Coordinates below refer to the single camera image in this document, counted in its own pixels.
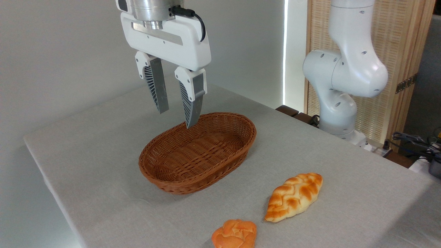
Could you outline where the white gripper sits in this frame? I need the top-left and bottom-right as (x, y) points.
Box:
(120, 12), (212, 129)

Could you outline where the long braided bread loaf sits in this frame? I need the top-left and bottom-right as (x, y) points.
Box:
(264, 173), (324, 223)

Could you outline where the brown oval wicker basket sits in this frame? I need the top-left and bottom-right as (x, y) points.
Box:
(139, 112), (257, 195)

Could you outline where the round orange bread roll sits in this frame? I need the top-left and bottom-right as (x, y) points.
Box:
(211, 219), (257, 248)

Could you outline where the grey tablecloth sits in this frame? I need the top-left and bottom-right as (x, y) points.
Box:
(23, 84), (441, 248)

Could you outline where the wooden slatted folding screen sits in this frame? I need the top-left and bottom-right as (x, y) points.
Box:
(305, 0), (436, 143)

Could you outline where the black metal screen hinge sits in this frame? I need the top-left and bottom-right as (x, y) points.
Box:
(396, 73), (418, 94)

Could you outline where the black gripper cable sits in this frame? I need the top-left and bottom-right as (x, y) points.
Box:
(171, 6), (206, 42)

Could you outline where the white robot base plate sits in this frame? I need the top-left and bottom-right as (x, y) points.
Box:
(350, 131), (393, 157)

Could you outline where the bundle of dark cables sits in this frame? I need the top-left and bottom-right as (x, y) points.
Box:
(392, 132), (441, 157)

